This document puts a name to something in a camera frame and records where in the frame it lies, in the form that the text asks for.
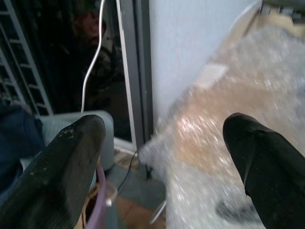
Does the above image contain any purple strap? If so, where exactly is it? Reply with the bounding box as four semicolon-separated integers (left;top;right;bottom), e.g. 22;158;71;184
87;164;108;229

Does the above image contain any thin black cable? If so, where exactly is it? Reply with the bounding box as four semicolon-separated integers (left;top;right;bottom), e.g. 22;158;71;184
118;150;139;191

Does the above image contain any bubble wrapped cardboard box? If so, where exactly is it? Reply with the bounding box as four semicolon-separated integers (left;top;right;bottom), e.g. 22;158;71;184
140;4;305;229

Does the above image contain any white door frame strip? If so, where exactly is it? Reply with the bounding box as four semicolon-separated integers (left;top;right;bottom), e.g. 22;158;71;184
115;0;138;148

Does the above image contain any thin white cable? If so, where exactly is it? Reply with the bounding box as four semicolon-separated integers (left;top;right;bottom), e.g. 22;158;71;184
81;0;106;113

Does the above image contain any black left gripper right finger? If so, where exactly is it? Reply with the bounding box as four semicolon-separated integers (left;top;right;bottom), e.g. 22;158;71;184
223;113;305;229

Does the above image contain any dark blue cloth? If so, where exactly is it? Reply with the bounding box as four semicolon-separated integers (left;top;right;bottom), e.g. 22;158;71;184
0;102;46;191

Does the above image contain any white metal window grille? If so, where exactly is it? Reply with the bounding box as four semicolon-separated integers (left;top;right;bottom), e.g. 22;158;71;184
0;0;54;116

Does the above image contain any grey door frame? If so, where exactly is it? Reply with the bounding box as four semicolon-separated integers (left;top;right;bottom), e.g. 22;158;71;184
133;0;154;148

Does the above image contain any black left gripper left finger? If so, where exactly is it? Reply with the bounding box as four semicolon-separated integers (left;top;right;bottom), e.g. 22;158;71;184
0;114;106;229

